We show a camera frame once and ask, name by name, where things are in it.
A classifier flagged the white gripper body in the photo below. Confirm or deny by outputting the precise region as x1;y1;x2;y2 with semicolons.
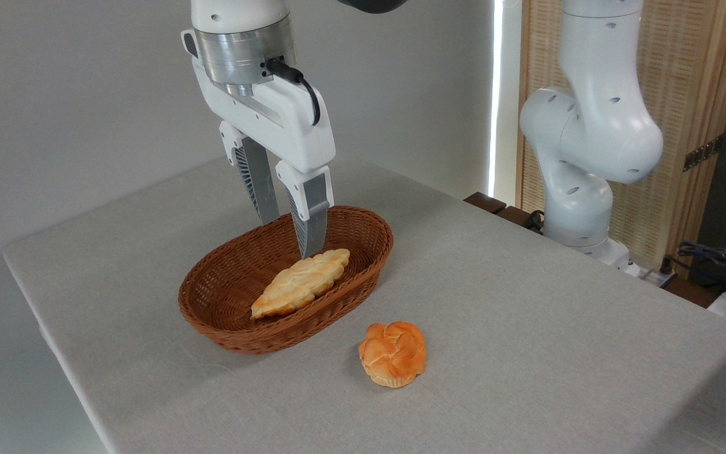
181;29;337;175

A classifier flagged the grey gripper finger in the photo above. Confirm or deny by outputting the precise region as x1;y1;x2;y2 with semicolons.
219;120;280;227
275;160;335;260

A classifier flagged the long leaf-shaped bread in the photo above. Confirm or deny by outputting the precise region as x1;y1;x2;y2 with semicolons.
250;248;352;320

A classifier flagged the round orange bread roll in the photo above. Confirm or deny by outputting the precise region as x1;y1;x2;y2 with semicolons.
357;321;428;389

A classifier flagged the silver metal wrist flange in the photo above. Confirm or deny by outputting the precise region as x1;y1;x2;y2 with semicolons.
193;14;297;87

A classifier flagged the brown wicker oval basket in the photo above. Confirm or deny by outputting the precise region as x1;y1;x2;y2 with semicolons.
178;205;395;356

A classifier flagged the grey tablecloth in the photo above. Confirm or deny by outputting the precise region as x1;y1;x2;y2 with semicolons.
2;154;726;454

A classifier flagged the white power strip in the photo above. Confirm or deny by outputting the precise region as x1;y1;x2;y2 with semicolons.
637;267;677;289

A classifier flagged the black screen hinge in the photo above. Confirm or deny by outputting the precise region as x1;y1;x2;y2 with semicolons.
683;135;724;173

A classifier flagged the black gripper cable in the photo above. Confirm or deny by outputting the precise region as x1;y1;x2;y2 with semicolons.
265;57;322;127

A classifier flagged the bundle of dark cables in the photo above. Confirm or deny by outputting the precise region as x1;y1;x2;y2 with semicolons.
677;240;726;298

